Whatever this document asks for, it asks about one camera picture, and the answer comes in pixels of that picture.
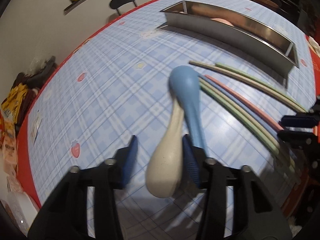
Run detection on beige plastic spoon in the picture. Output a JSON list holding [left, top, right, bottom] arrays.
[[145, 98, 184, 198]]

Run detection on green chopstick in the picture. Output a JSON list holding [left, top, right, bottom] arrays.
[[199, 77, 296, 173], [214, 63, 307, 112]]

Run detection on pink chopstick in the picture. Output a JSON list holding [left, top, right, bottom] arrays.
[[201, 75, 283, 132]]

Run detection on blue chopstick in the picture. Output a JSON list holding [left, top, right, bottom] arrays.
[[200, 75, 278, 145]]

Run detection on blue plastic spoon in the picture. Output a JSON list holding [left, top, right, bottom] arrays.
[[169, 66, 207, 152]]

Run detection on pink plastic spoon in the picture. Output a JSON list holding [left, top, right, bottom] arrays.
[[211, 18, 234, 27]]

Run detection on plaid blue tablecloth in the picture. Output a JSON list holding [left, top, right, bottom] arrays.
[[28, 0, 316, 239]]

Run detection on stainless steel utensil tray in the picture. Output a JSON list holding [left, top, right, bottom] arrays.
[[161, 1, 298, 78]]

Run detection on yellow snack bags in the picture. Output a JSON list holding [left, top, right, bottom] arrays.
[[1, 83, 29, 126]]

